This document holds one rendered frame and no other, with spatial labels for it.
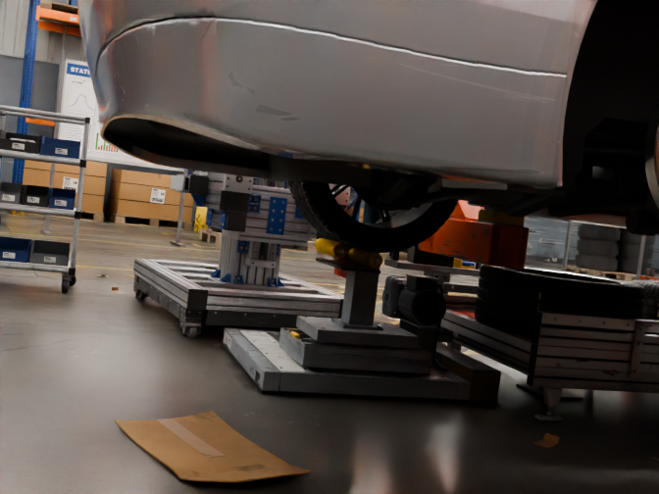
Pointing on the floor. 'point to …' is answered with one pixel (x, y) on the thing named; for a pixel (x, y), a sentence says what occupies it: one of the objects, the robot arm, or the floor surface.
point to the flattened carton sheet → (206, 449)
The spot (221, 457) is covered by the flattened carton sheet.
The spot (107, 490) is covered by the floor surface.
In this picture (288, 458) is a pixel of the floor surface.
